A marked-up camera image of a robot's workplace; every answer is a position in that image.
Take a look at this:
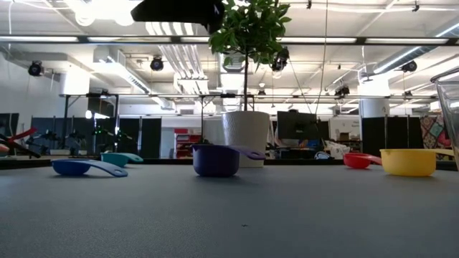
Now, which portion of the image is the black overhead crossbar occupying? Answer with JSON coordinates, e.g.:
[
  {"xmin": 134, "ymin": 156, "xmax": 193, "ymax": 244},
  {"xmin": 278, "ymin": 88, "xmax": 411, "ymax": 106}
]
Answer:
[{"xmin": 0, "ymin": 34, "xmax": 459, "ymax": 47}]

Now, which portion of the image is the colourful patchwork quilt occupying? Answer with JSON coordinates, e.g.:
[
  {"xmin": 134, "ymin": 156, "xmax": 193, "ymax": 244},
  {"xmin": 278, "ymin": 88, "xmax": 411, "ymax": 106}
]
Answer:
[{"xmin": 419, "ymin": 113, "xmax": 453, "ymax": 161}]

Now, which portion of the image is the yellow measuring cup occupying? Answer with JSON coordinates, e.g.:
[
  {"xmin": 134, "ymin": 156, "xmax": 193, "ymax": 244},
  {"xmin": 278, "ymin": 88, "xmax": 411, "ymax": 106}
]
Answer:
[{"xmin": 379, "ymin": 148, "xmax": 455, "ymax": 178}]

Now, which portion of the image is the red and black clamp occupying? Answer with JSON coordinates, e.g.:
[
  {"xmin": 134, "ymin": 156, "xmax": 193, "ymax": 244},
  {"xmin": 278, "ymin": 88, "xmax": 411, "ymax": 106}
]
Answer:
[{"xmin": 0, "ymin": 127, "xmax": 42, "ymax": 160}]

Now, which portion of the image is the black computer monitor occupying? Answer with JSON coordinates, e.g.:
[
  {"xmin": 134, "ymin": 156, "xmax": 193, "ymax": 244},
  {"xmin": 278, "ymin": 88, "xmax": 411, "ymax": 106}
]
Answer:
[{"xmin": 276, "ymin": 110, "xmax": 321, "ymax": 141}]

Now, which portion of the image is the white crumpled bag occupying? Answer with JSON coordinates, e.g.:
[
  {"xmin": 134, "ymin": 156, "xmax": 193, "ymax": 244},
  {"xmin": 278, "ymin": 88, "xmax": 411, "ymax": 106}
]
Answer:
[{"xmin": 324, "ymin": 140, "xmax": 351, "ymax": 161}]

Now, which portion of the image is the purple measuring cup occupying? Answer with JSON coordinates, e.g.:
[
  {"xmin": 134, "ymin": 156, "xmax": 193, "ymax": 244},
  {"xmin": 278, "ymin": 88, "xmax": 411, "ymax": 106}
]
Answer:
[{"xmin": 191, "ymin": 143, "xmax": 268, "ymax": 178}]

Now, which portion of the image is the clear plastic basket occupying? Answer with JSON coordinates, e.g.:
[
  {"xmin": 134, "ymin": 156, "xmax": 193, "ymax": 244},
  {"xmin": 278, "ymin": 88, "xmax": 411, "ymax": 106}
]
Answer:
[{"xmin": 429, "ymin": 66, "xmax": 459, "ymax": 172}]

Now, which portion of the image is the black partition panel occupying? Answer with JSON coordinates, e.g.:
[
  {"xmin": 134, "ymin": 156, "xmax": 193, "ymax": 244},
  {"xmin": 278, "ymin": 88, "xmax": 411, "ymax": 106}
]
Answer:
[
  {"xmin": 30, "ymin": 116, "xmax": 163, "ymax": 159},
  {"xmin": 361, "ymin": 115, "xmax": 425, "ymax": 161}
]

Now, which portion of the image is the blue and white bag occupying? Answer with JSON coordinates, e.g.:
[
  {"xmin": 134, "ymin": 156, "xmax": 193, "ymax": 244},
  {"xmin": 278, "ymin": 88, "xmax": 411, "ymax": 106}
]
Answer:
[{"xmin": 313, "ymin": 150, "xmax": 335, "ymax": 161}]

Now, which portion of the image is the grey table mat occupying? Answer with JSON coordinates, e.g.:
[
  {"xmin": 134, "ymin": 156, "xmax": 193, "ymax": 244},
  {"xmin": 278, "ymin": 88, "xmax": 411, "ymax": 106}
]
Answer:
[{"xmin": 0, "ymin": 163, "xmax": 459, "ymax": 258}]

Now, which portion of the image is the white plant pot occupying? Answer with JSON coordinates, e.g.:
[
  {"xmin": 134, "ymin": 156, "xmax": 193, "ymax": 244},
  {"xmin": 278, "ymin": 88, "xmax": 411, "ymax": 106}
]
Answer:
[{"xmin": 221, "ymin": 110, "xmax": 271, "ymax": 169}]

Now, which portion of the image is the teal measuring cup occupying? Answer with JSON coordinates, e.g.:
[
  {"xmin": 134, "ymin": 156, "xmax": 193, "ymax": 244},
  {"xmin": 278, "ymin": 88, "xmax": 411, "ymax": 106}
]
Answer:
[{"xmin": 100, "ymin": 152, "xmax": 145, "ymax": 168}]

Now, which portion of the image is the green leafy plant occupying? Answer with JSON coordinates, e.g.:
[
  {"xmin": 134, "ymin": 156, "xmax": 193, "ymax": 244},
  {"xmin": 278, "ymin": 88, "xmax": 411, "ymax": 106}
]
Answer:
[{"xmin": 208, "ymin": 0, "xmax": 293, "ymax": 113}]

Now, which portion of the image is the blue measuring cup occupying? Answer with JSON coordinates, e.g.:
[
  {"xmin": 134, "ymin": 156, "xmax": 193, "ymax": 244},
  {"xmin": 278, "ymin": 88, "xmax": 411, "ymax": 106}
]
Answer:
[{"xmin": 50, "ymin": 158, "xmax": 129, "ymax": 178}]

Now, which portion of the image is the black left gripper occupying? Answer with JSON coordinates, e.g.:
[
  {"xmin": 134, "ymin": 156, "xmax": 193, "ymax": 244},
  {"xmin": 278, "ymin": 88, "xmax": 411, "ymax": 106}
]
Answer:
[{"xmin": 130, "ymin": 0, "xmax": 226, "ymax": 35}]

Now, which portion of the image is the red storage shelf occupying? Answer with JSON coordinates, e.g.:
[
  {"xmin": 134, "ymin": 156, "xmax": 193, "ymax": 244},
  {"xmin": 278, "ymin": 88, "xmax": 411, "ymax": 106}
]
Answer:
[{"xmin": 174, "ymin": 128, "xmax": 202, "ymax": 159}]

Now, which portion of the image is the hanging black cable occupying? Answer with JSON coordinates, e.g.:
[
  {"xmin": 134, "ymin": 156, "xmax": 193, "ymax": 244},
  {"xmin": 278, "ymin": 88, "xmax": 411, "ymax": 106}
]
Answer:
[{"xmin": 314, "ymin": 0, "xmax": 329, "ymax": 115}]

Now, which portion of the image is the red measuring cup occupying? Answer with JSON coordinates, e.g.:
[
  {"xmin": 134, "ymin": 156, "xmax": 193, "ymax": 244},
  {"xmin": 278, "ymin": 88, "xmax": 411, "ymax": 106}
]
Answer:
[{"xmin": 342, "ymin": 152, "xmax": 383, "ymax": 170}]

